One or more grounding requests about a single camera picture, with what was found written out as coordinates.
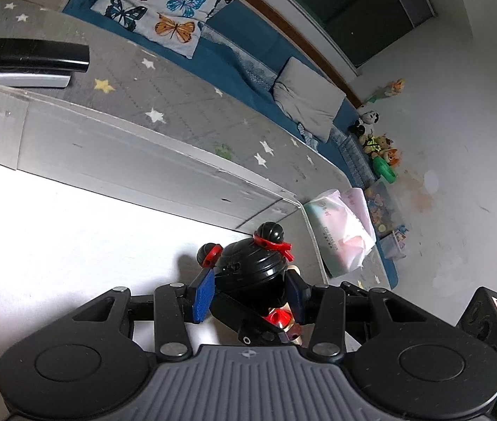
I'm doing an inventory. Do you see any clear toy bin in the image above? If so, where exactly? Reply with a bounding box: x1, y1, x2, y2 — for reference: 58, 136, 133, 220
364, 179, 408, 260

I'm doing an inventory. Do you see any black white plush toy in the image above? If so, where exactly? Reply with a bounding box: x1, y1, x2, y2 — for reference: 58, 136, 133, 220
348, 110, 380, 137

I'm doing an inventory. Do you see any butterfly print pillow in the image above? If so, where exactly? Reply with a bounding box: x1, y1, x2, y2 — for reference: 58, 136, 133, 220
92, 0, 232, 60

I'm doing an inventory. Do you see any pastel tissue pack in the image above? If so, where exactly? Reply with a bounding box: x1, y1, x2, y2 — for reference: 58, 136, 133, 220
304, 187, 377, 278

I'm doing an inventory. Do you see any green toy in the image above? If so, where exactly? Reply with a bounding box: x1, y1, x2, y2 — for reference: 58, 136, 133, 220
372, 156, 397, 183

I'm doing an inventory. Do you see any black-haired doll figurine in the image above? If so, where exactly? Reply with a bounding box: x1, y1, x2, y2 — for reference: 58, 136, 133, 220
196, 221, 303, 346

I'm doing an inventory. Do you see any grey cardboard box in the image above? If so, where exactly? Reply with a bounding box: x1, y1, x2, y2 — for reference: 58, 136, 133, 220
0, 86, 327, 284

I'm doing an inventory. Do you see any blue sofa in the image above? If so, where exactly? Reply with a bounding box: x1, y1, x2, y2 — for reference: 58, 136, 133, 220
37, 0, 401, 290

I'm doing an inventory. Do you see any orange plush toy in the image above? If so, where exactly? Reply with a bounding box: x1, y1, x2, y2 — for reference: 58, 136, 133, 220
359, 134, 401, 166

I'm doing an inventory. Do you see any black flat box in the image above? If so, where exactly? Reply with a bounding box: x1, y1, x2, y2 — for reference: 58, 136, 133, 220
0, 38, 90, 73

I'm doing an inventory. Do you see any small toy on wall floor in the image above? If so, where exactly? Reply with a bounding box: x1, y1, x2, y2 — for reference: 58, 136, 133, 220
364, 78, 405, 103

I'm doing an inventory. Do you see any grey cushion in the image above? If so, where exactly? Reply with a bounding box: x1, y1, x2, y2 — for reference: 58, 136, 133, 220
272, 57, 346, 142

